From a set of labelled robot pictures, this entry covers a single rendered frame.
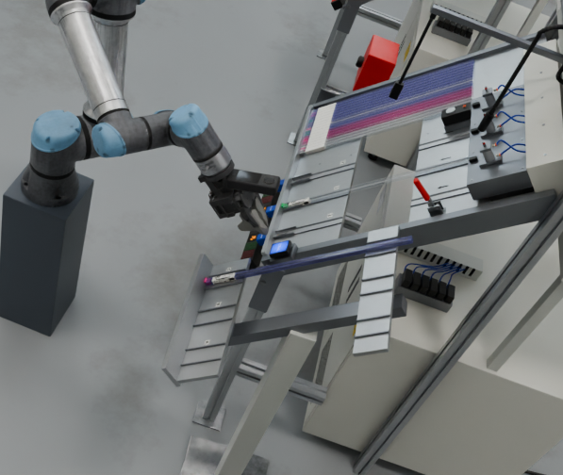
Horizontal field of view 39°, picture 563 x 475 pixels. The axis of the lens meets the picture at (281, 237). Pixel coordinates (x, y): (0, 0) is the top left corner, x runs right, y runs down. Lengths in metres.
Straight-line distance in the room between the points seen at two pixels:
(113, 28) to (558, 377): 1.46
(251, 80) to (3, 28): 1.11
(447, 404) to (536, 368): 0.26
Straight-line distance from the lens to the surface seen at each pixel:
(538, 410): 2.29
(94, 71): 1.78
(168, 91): 3.54
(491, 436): 2.40
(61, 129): 2.07
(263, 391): 1.92
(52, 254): 2.29
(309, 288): 2.93
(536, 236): 1.76
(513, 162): 1.77
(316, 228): 1.96
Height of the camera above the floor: 2.15
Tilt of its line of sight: 45 degrees down
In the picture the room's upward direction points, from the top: 23 degrees clockwise
